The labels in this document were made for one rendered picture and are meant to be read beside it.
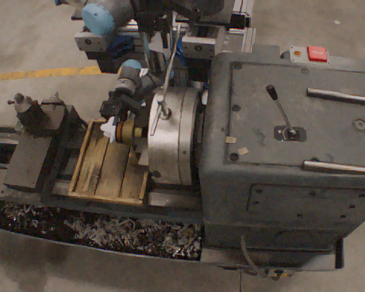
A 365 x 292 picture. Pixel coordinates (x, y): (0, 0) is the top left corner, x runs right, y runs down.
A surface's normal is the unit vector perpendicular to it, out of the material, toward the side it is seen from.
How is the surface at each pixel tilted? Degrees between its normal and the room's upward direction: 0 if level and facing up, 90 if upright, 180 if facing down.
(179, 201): 0
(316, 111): 0
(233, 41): 0
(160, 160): 63
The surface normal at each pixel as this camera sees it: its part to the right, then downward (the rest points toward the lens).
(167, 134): -0.14, 0.04
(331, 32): -0.09, -0.52
